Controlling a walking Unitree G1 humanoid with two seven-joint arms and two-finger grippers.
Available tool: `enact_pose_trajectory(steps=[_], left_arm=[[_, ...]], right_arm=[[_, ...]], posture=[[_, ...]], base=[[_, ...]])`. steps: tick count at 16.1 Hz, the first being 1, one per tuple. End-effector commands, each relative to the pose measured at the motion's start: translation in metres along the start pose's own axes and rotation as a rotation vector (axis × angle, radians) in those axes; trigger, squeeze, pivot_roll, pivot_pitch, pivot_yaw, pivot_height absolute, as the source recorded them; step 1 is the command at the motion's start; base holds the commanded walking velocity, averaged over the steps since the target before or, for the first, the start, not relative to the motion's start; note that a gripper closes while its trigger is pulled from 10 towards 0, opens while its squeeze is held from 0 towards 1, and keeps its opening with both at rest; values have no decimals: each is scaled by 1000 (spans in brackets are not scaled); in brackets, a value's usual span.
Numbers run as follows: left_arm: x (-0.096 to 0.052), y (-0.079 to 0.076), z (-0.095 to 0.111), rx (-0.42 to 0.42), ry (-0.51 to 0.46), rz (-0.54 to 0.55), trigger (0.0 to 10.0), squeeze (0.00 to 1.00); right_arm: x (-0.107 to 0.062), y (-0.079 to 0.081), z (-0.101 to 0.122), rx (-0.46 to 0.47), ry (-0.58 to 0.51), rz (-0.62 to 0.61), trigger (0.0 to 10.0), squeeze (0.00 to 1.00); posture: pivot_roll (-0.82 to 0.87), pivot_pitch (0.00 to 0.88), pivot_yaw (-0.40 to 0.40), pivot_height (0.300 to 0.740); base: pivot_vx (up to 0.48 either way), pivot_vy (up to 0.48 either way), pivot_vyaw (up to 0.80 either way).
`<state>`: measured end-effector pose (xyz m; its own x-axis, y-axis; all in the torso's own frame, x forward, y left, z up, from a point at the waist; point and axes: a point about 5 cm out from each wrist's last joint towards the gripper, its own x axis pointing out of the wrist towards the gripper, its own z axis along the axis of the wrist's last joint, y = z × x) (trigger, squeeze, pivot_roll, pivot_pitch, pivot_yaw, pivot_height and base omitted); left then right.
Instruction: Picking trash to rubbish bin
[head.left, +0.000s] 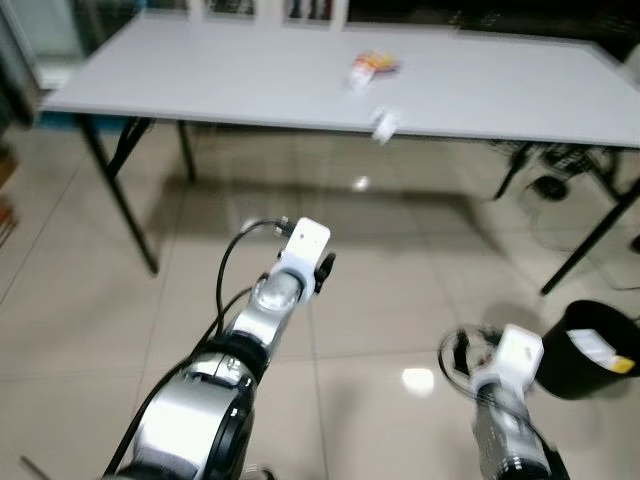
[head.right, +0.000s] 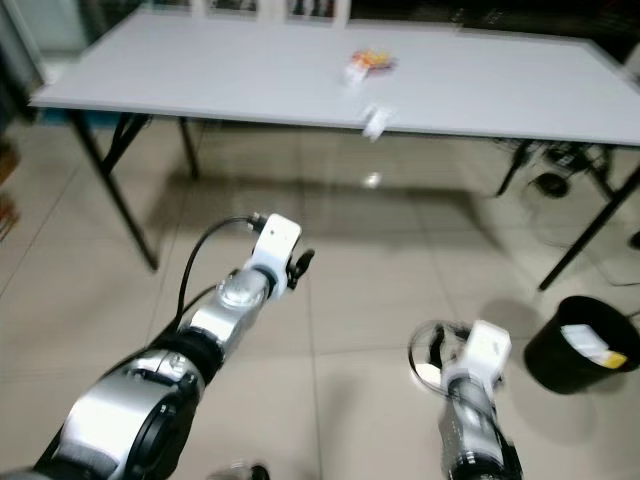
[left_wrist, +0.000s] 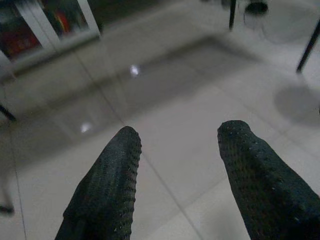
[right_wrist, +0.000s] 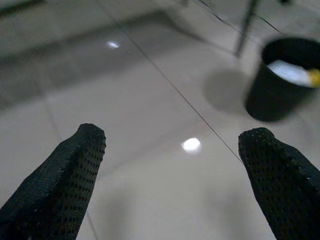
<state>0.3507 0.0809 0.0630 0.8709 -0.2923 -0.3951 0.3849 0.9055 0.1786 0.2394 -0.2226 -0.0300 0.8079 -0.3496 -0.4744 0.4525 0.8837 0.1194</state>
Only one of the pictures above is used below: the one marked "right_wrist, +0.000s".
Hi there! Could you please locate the yellow wrapper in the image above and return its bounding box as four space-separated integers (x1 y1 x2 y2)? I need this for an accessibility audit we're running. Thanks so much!
307 68 320 88

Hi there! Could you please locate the grey metal furniture leg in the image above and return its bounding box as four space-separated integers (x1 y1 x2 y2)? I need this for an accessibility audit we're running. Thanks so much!
232 0 260 56

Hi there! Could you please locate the white plastic tray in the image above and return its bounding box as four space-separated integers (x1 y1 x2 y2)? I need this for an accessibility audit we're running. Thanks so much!
266 59 313 88

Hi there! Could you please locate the black round rubbish bin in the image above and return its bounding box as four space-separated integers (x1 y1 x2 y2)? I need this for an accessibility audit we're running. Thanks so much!
244 35 320 123

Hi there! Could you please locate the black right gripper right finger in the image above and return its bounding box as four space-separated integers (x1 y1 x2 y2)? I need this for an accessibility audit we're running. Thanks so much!
238 126 320 240

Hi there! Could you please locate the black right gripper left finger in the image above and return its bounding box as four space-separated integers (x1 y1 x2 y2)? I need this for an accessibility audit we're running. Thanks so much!
0 123 107 240

